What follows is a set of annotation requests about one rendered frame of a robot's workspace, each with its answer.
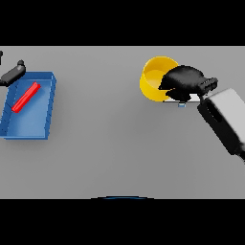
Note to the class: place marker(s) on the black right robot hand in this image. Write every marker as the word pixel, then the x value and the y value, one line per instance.
pixel 183 79

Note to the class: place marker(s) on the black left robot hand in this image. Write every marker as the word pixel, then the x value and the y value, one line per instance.
pixel 12 74

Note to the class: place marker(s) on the red beaker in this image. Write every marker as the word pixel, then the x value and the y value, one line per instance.
pixel 26 97

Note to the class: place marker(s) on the yellow bowl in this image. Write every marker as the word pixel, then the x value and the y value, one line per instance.
pixel 154 79

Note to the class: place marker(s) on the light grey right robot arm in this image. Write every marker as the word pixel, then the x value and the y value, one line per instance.
pixel 227 118

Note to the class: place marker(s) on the pale square measuring scale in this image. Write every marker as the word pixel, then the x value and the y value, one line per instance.
pixel 195 98

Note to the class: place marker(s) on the blue tray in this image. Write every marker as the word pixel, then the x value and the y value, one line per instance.
pixel 28 108

